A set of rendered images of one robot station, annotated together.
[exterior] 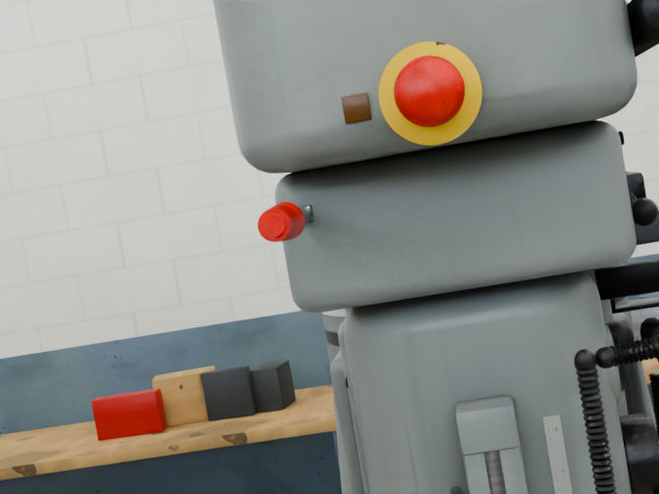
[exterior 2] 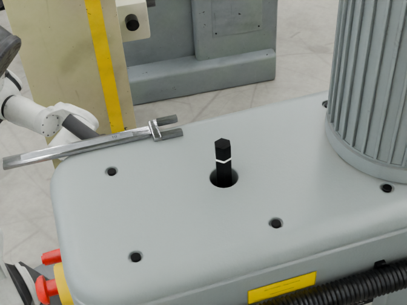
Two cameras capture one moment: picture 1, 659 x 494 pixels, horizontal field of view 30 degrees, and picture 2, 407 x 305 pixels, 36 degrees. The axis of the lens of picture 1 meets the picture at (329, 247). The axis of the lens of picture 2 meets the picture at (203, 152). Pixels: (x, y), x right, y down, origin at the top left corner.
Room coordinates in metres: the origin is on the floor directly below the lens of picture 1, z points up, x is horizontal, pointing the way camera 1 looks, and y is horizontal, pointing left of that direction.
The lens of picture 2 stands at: (0.74, -0.62, 2.48)
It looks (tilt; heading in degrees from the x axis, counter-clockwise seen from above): 44 degrees down; 70
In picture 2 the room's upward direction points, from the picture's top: 4 degrees counter-clockwise
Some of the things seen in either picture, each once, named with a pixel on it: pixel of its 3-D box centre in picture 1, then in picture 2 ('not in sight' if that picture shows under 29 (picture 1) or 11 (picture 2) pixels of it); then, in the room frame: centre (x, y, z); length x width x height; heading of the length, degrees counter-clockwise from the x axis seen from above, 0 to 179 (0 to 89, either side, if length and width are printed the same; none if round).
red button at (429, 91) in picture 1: (430, 91); (48, 288); (0.70, -0.07, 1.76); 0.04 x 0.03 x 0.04; 84
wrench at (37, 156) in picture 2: not in sight; (92, 143); (0.82, 0.03, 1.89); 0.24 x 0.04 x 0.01; 172
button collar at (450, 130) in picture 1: (430, 94); (66, 284); (0.73, -0.07, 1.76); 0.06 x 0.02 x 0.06; 84
